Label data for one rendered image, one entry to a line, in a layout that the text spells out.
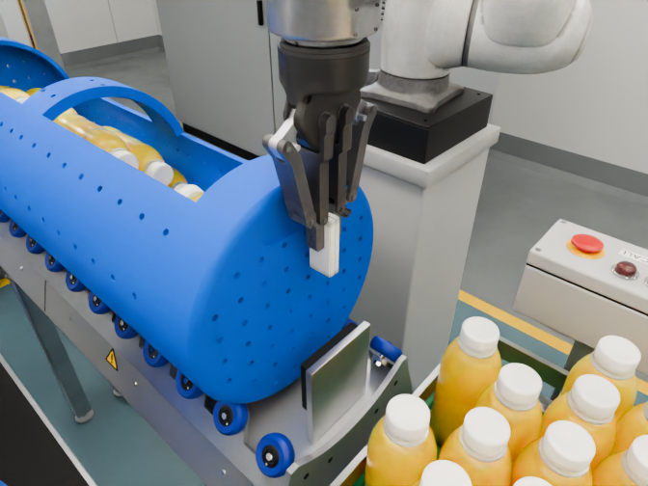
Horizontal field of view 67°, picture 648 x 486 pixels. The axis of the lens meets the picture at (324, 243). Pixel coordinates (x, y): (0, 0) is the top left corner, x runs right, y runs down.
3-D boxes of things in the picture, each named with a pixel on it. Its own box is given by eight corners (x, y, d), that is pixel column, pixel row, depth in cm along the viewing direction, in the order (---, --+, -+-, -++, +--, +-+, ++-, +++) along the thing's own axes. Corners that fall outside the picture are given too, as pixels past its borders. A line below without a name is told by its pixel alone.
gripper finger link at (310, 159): (337, 113, 41) (326, 117, 40) (334, 226, 48) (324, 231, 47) (304, 102, 44) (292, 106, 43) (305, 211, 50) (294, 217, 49)
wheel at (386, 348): (371, 330, 65) (363, 342, 65) (399, 346, 63) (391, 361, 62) (382, 337, 69) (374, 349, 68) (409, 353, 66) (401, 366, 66)
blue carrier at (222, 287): (84, 147, 119) (41, 21, 102) (372, 315, 72) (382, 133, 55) (-46, 194, 103) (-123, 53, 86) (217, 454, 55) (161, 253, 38)
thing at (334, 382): (351, 383, 65) (354, 313, 58) (365, 392, 64) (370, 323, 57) (298, 433, 59) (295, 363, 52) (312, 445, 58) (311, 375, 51)
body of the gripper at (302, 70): (323, 53, 35) (323, 172, 40) (392, 33, 40) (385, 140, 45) (252, 37, 39) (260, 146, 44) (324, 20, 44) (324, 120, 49)
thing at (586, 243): (575, 236, 63) (578, 229, 62) (605, 247, 61) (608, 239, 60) (565, 249, 61) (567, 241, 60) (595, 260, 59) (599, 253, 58)
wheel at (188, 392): (181, 367, 64) (169, 368, 62) (205, 356, 62) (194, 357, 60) (188, 402, 62) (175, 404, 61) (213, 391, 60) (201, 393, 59)
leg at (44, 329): (89, 406, 171) (25, 263, 135) (96, 416, 168) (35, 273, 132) (72, 417, 168) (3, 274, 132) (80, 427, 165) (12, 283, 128)
